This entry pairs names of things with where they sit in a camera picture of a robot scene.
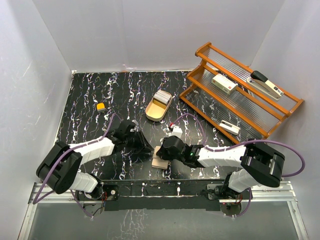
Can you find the white staples box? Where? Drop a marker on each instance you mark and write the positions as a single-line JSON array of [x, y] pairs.
[[224, 83]]

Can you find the orange yellow small block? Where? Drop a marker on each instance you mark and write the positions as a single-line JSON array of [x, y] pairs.
[[100, 107]]

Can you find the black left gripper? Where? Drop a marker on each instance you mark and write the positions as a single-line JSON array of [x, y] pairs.
[[143, 143]]

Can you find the beige oval card tray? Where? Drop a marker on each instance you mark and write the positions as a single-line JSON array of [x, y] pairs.
[[155, 111]]

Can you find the large black beige stapler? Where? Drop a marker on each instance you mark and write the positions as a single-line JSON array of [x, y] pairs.
[[260, 82]]

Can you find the orange wooden shelf rack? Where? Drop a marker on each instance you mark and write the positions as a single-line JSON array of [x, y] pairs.
[[257, 114]]

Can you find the white card stack in tray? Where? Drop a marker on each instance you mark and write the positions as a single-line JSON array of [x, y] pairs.
[[162, 97]]

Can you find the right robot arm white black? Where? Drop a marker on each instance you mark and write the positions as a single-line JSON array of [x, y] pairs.
[[259, 163]]

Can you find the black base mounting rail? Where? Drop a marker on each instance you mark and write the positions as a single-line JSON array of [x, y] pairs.
[[174, 194]]

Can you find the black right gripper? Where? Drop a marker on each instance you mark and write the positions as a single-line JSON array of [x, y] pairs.
[[163, 154]]

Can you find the beige leather card holder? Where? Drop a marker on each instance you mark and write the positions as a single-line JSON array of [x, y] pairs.
[[157, 162]]

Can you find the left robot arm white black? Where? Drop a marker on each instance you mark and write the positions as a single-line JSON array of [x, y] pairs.
[[59, 169]]

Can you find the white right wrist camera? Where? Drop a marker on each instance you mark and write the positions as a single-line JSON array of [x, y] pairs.
[[175, 130]]

